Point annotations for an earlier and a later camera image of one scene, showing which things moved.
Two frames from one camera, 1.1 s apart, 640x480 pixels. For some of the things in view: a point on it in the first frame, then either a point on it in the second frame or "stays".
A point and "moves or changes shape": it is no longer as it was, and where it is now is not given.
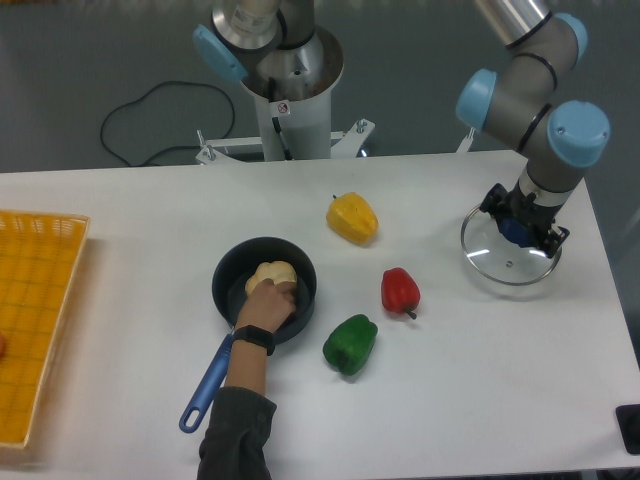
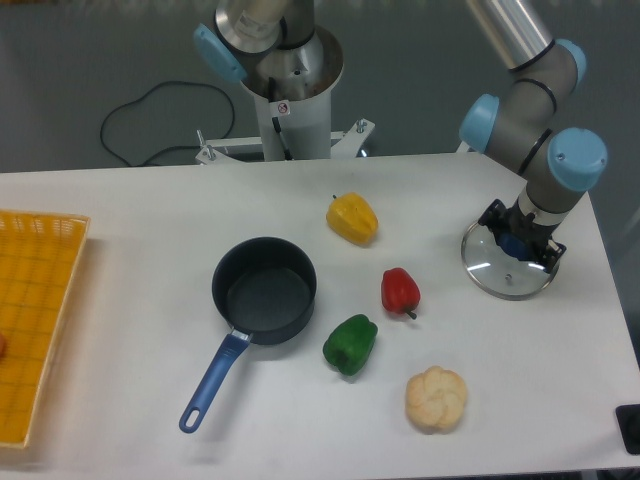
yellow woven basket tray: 40,256 stays
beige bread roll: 277,271 → 436,400
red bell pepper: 400,291 stays
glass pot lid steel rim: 498,258 moves or changes shape
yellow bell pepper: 351,216 stays
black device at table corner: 628,418 stays
